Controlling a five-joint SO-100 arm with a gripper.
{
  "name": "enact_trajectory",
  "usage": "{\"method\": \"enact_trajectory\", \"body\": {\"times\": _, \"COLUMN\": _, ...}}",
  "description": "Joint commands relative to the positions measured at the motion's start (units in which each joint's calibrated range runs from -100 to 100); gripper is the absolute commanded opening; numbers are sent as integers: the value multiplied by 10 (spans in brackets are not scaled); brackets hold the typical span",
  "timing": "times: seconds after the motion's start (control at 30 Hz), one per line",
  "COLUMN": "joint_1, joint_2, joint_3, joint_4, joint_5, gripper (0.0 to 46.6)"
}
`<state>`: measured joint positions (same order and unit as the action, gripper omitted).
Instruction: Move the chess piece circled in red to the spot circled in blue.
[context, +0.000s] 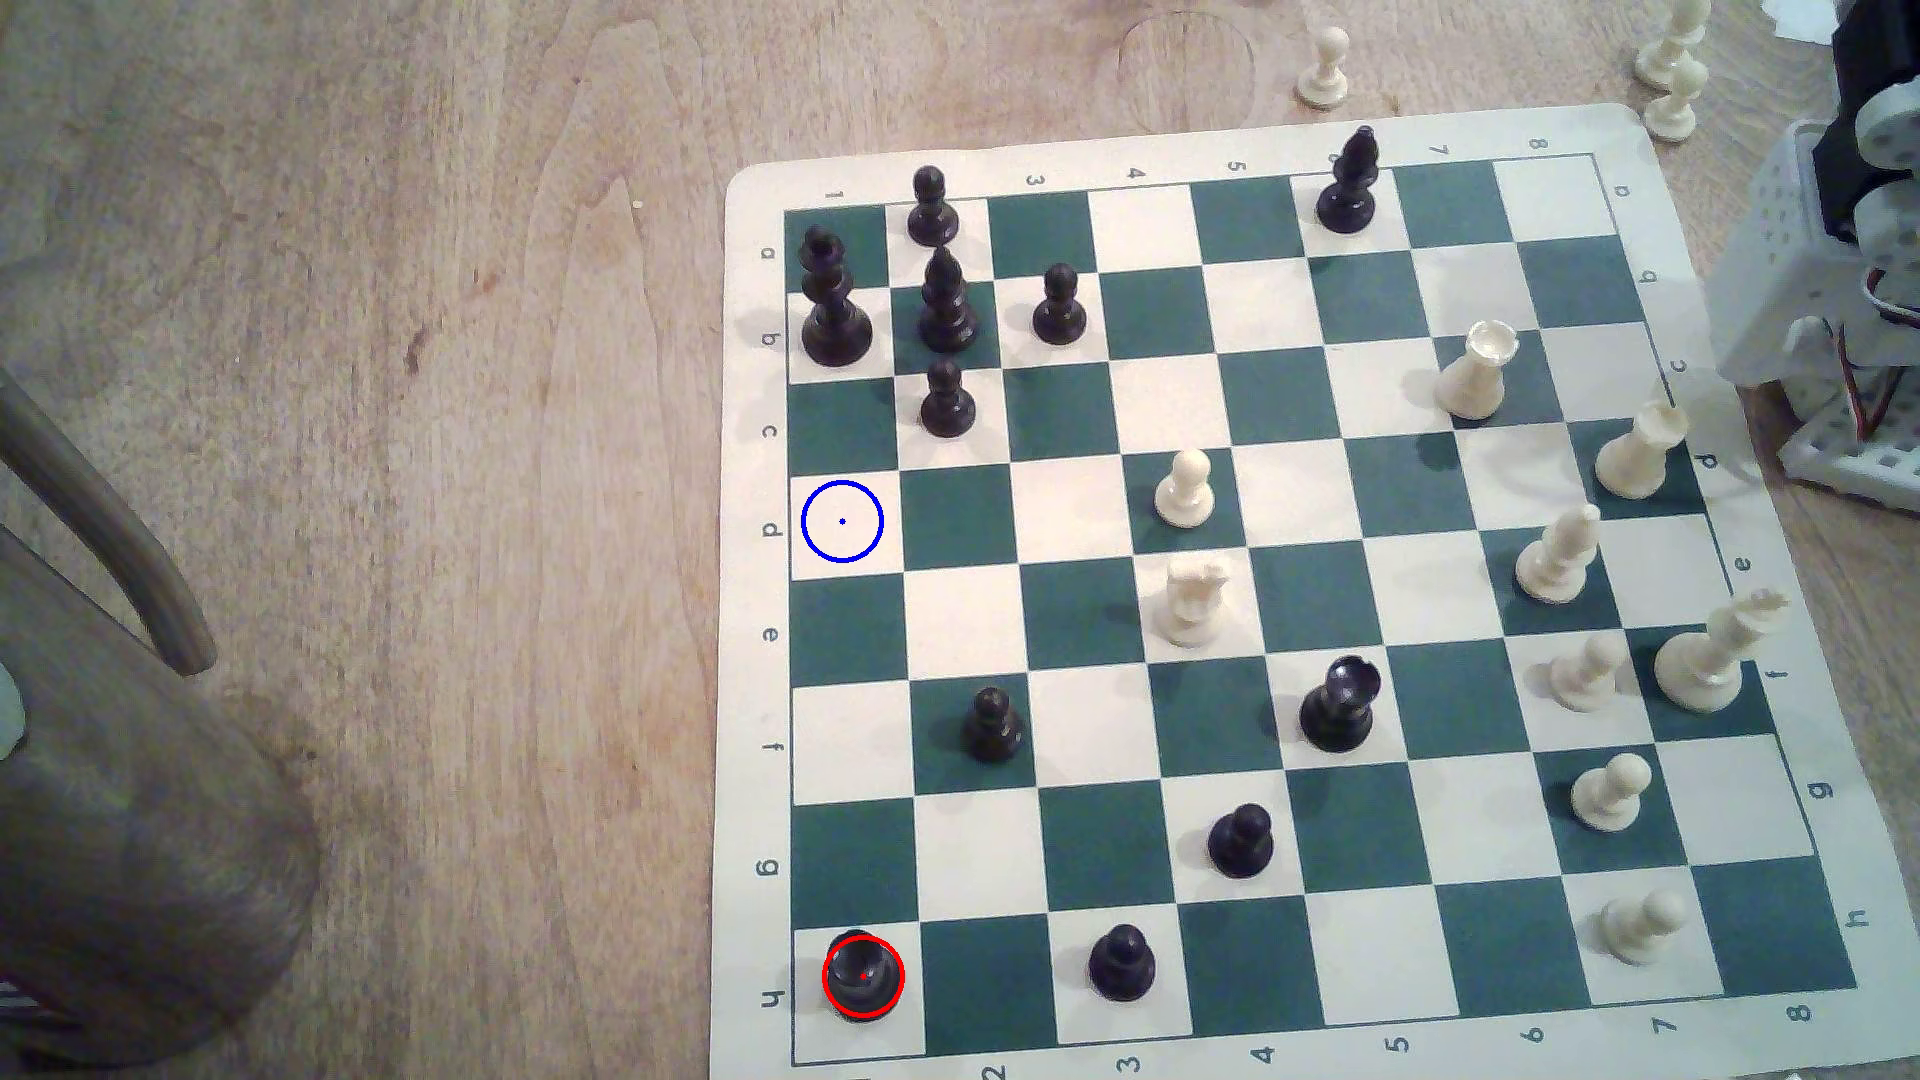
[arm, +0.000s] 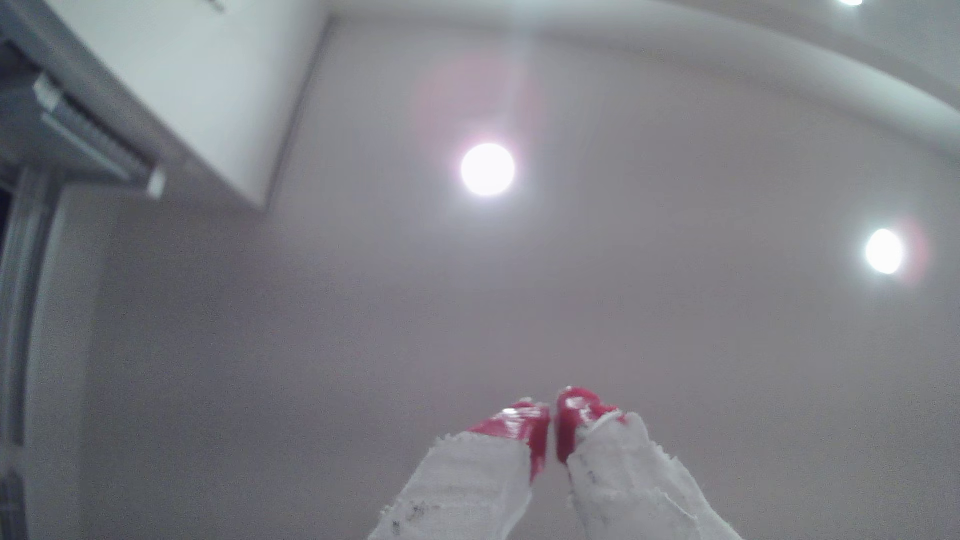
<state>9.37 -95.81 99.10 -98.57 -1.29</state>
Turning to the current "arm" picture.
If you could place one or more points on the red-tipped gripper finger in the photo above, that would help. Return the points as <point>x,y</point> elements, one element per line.
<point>472,480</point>
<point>630,480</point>

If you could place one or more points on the round ceiling lamp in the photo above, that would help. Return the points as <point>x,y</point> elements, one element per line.
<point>885,251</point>
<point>487,169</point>

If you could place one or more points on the white wall air conditioner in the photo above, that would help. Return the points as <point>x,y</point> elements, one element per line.
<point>202,82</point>

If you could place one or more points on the gray rail fixture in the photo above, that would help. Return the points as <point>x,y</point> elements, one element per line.
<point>82,127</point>

